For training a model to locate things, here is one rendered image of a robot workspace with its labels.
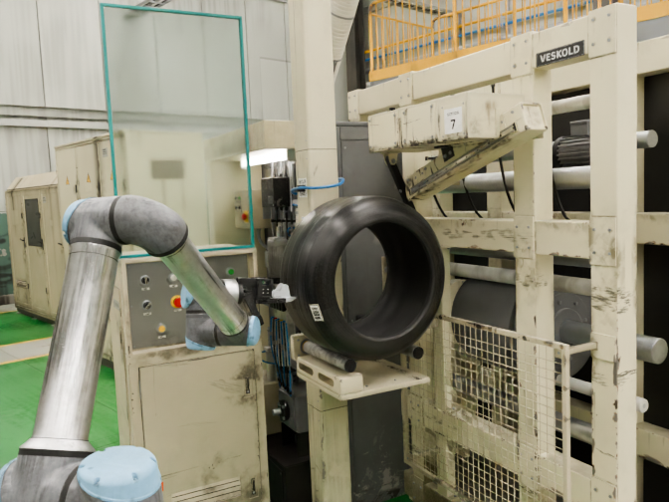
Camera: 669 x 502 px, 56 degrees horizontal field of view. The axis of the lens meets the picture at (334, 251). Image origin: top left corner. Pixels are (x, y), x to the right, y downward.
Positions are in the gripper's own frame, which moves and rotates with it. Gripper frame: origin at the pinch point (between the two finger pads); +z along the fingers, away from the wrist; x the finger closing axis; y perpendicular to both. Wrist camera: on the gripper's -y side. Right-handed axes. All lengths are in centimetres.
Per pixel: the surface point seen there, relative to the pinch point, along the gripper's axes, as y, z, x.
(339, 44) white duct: 107, 43, 59
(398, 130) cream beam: 62, 41, 4
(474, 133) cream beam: 58, 44, -35
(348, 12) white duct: 118, 41, 50
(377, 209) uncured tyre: 32.1, 24.3, -11.7
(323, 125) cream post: 64, 21, 27
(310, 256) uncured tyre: 15.3, 1.9, -8.0
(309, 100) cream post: 73, 14, 27
